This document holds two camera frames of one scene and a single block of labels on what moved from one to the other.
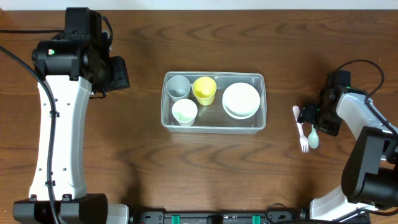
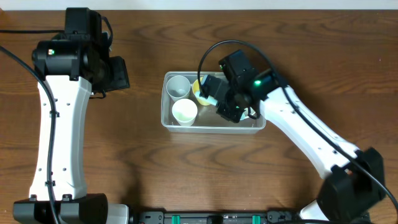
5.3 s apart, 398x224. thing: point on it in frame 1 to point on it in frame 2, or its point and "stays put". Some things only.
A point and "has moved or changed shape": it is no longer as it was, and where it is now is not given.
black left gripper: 117,73 stays put
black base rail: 219,216 stays put
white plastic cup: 185,111 stays put
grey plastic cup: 178,87 stays put
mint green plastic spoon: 313,138 has moved or changed shape
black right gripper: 314,116 to 228,109
